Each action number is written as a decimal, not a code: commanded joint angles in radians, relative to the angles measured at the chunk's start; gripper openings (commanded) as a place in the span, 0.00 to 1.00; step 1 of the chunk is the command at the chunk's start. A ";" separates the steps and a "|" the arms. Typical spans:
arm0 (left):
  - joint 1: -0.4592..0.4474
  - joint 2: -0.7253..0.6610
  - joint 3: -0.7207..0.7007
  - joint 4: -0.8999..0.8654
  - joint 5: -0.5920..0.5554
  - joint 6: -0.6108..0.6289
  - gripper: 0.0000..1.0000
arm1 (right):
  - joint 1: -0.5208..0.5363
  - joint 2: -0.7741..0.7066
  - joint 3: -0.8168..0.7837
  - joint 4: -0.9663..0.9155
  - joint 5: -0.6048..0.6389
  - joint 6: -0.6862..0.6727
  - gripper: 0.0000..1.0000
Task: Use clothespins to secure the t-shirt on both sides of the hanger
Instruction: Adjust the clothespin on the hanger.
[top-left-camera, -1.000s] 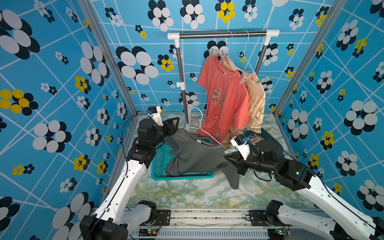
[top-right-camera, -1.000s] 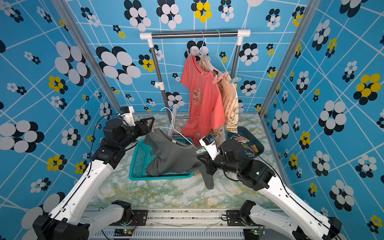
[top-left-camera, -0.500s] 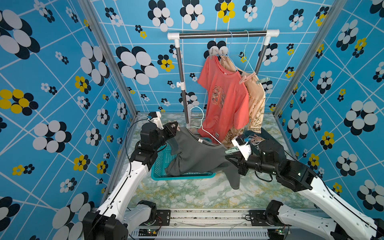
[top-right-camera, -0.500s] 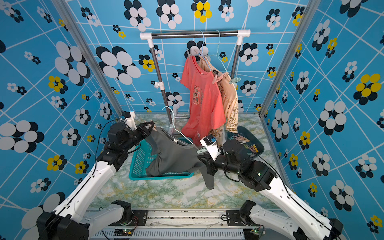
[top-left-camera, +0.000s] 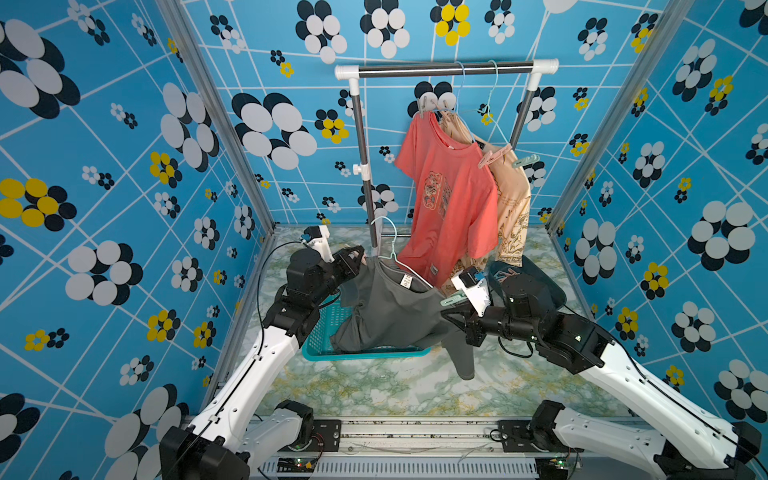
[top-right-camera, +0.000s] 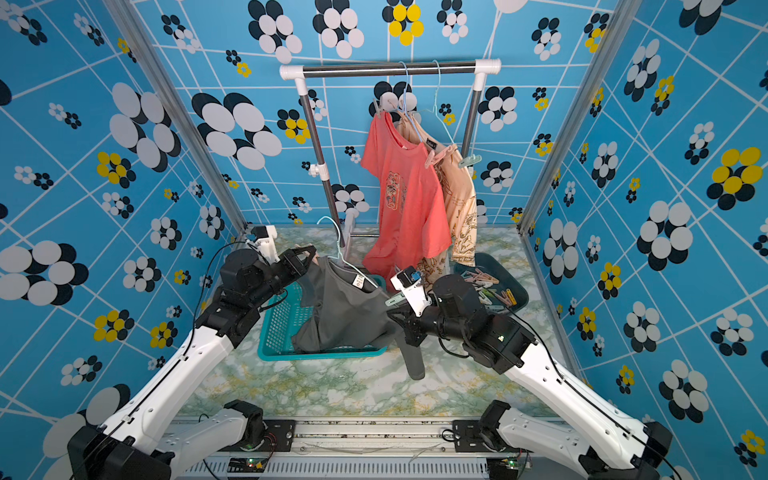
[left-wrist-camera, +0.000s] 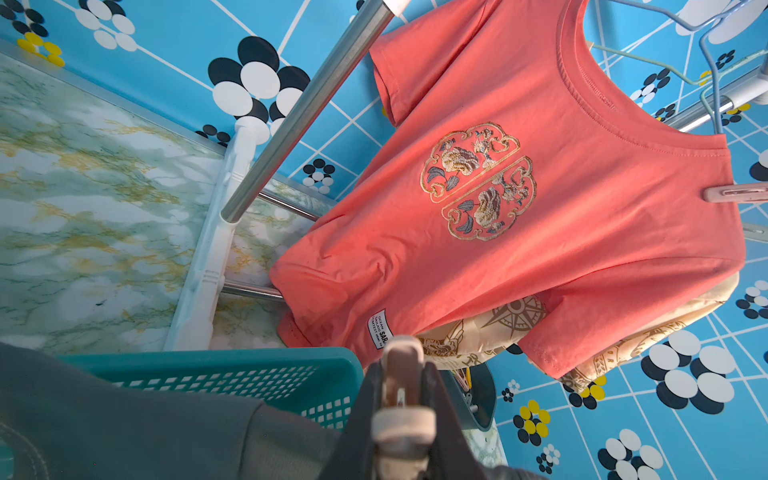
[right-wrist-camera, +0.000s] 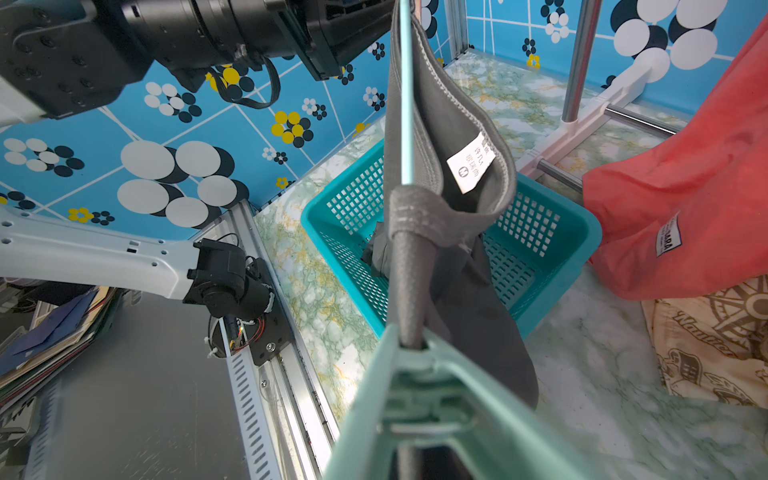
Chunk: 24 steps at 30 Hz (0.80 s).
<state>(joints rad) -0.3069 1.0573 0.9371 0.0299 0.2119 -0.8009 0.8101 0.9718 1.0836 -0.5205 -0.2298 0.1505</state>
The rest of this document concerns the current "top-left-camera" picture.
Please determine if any mint green clothespin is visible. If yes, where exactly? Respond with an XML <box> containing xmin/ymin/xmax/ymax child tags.
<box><xmin>513</xmin><ymin>154</ymin><xmax>541</xmax><ymax>168</ymax></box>

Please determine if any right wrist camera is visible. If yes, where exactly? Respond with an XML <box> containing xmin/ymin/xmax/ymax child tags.
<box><xmin>451</xmin><ymin>266</ymin><xmax>491</xmax><ymax>317</ymax></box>

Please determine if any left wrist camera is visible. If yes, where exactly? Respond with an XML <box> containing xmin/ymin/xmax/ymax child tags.
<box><xmin>301</xmin><ymin>224</ymin><xmax>333</xmax><ymax>263</ymax></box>

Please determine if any dark grey clothespin tray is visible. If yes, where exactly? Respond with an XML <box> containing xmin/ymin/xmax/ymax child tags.
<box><xmin>486</xmin><ymin>256</ymin><xmax>567</xmax><ymax>308</ymax></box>

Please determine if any mint green wire hanger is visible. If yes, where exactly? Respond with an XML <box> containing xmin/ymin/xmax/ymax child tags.
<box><xmin>479</xmin><ymin>59</ymin><xmax>517</xmax><ymax>148</ymax></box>

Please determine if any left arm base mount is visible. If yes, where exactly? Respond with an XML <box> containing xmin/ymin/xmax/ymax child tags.
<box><xmin>281</xmin><ymin>419</ymin><xmax>342</xmax><ymax>453</ymax></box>

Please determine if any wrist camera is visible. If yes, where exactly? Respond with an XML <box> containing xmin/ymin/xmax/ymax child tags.
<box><xmin>451</xmin><ymin>266</ymin><xmax>491</xmax><ymax>317</ymax></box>
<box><xmin>301</xmin><ymin>224</ymin><xmax>333</xmax><ymax>263</ymax></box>

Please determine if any dark grey garment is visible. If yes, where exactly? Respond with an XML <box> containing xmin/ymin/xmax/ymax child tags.
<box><xmin>330</xmin><ymin>257</ymin><xmax>475</xmax><ymax>380</ymax></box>

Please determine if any beige compass print t-shirt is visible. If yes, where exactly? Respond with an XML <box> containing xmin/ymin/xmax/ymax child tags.
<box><xmin>437</xmin><ymin>110</ymin><xmax>535</xmax><ymax>283</ymax></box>

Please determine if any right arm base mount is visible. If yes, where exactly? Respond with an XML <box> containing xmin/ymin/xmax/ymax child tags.
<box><xmin>489</xmin><ymin>419</ymin><xmax>584</xmax><ymax>454</ymax></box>

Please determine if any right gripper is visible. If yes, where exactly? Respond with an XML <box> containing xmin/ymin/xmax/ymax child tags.
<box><xmin>440</xmin><ymin>299</ymin><xmax>540</xmax><ymax>347</ymax></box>

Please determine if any blue wire hanger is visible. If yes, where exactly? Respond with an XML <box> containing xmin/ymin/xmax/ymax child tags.
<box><xmin>440</xmin><ymin>61</ymin><xmax>483</xmax><ymax>147</ymax></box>

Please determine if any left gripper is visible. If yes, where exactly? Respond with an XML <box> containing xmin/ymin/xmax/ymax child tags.
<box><xmin>310</xmin><ymin>243</ymin><xmax>364</xmax><ymax>309</ymax></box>

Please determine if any metal clothes rack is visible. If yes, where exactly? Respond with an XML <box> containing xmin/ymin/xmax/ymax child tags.
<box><xmin>335</xmin><ymin>60</ymin><xmax>559</xmax><ymax>282</ymax></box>

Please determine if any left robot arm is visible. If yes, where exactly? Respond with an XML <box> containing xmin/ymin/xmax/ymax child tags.
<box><xmin>159</xmin><ymin>246</ymin><xmax>365</xmax><ymax>479</ymax></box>

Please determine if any teal laundry basket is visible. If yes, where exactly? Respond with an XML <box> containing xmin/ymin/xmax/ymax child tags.
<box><xmin>299</xmin><ymin>296</ymin><xmax>432</xmax><ymax>362</ymax></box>

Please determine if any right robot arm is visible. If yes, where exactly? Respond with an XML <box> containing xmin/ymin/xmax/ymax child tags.
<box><xmin>441</xmin><ymin>268</ymin><xmax>762</xmax><ymax>479</ymax></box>

